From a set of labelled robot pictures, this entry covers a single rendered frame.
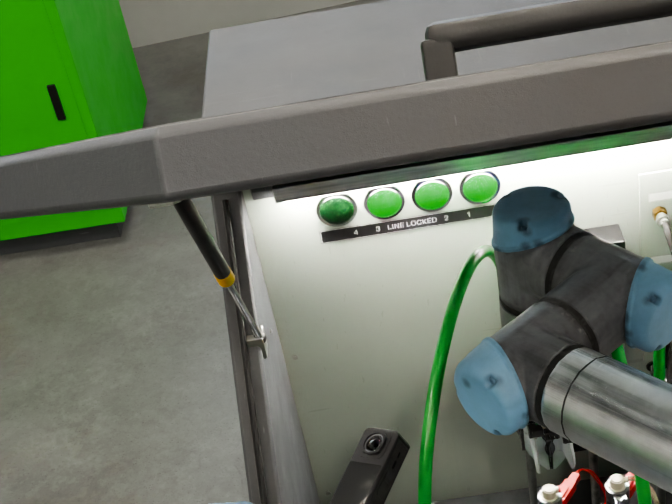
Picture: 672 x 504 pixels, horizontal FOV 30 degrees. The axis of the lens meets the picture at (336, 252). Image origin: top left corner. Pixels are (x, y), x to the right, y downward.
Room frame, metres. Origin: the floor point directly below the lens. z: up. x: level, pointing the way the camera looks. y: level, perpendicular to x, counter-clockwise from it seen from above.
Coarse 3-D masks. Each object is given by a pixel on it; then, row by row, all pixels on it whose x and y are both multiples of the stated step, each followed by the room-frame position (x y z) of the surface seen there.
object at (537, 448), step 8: (528, 440) 0.95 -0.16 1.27; (536, 440) 0.95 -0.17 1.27; (544, 440) 0.96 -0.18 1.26; (528, 448) 0.96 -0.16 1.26; (536, 448) 0.93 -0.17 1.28; (544, 448) 0.96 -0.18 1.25; (536, 456) 0.92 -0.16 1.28; (544, 456) 0.96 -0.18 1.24; (536, 464) 0.92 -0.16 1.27; (544, 464) 0.96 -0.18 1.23
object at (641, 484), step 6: (618, 348) 0.96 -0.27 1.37; (612, 354) 0.96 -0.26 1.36; (618, 354) 0.96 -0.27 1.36; (624, 354) 0.96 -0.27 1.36; (618, 360) 0.95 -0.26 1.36; (624, 360) 0.95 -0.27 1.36; (636, 480) 0.87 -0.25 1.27; (642, 480) 0.86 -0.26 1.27; (636, 486) 0.86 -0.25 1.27; (642, 486) 0.86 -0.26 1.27; (648, 486) 0.86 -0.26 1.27; (642, 492) 0.86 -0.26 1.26; (648, 492) 0.86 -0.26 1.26; (642, 498) 0.86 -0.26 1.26; (648, 498) 0.85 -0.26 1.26
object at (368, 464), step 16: (368, 432) 0.91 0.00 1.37; (384, 432) 0.90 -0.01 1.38; (368, 448) 0.88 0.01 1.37; (384, 448) 0.88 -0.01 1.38; (400, 448) 0.88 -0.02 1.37; (352, 464) 0.88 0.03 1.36; (368, 464) 0.87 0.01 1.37; (384, 464) 0.86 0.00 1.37; (400, 464) 0.87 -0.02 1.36; (352, 480) 0.86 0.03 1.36; (368, 480) 0.85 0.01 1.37; (384, 480) 0.85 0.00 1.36; (336, 496) 0.85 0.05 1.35; (352, 496) 0.84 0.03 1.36; (368, 496) 0.83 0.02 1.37; (384, 496) 0.84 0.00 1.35
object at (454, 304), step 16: (480, 256) 1.10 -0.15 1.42; (464, 272) 1.06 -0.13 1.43; (464, 288) 1.04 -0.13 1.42; (448, 304) 1.02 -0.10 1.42; (448, 320) 1.00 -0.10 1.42; (448, 336) 0.98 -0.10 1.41; (448, 352) 0.97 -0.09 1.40; (432, 368) 0.96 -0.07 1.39; (432, 384) 0.94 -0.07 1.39; (432, 400) 0.93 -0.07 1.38; (432, 416) 0.92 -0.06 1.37; (432, 432) 0.91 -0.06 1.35; (432, 448) 0.90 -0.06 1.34; (432, 464) 0.89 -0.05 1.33
